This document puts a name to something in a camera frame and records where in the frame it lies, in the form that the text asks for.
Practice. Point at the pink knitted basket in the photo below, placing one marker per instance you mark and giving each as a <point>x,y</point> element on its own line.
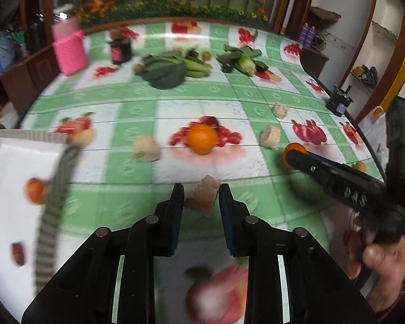
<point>71,54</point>

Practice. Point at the bunch of leafy greens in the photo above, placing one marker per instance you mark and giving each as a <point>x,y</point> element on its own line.
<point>168,71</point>

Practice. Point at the white tray with ribbed rim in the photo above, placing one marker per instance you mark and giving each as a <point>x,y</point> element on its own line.
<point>6,182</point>

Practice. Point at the artificial flower hedge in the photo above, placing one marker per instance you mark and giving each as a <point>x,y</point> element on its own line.
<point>175,11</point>

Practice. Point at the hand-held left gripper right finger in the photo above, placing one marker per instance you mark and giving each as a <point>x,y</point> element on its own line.
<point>227,222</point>

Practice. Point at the tan bread piece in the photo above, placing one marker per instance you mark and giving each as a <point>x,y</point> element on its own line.
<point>270,137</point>
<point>146,149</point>
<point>280,110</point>
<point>202,194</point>

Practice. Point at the small orange mandarin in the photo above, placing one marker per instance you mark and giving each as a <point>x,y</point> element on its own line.
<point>35,191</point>
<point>291,148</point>

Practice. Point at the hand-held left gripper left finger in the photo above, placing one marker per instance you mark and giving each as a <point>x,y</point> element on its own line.
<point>175,221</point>

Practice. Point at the dark wooden side cabinet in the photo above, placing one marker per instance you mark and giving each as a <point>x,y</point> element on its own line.
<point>314,61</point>

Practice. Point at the black electric motor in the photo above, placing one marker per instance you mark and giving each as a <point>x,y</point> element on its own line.
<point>339,101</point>

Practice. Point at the dark jar with red label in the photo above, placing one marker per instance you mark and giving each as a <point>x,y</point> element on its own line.
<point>122,51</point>

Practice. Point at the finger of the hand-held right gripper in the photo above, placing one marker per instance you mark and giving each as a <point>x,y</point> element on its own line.
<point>307,163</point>

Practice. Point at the brown egg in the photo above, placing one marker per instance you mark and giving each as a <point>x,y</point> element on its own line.
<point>360,167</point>

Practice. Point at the red date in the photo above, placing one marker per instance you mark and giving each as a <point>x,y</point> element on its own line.
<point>18,253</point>

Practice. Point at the small green fruit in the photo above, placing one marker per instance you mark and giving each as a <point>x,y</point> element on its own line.
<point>206,55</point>

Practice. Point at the brown kiwi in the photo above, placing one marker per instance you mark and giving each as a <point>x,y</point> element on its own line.
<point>138,69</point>

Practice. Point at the brown cardboard piece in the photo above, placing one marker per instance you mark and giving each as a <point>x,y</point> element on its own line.
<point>325,13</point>

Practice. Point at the dark purple plum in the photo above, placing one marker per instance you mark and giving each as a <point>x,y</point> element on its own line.
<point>226,67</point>

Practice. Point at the bok choy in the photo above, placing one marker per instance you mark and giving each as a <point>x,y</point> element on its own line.
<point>245,61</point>

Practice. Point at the white plastic bag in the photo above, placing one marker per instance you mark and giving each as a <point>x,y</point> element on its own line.
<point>374,138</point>

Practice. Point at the light pink box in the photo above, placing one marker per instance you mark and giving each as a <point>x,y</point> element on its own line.
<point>65,27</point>

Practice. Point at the large orange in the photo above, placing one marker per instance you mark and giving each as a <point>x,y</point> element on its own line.
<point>201,139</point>

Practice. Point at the person's right hand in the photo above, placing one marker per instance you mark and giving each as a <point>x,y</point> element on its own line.
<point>388,273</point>

